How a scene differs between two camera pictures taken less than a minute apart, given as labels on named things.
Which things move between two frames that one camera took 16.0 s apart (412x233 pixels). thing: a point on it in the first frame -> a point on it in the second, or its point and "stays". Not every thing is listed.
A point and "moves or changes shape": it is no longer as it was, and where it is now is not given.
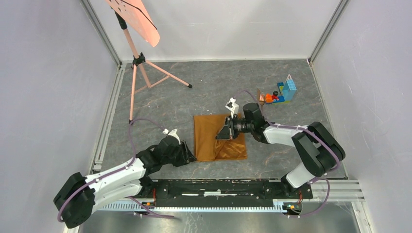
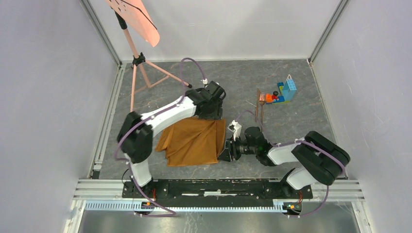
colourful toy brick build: [287, 91] stays
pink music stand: [146, 74] stays
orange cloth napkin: [206, 128] moves or changes shape
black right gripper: [225, 133] -> [230, 151]
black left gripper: [188, 157] -> [217, 113]
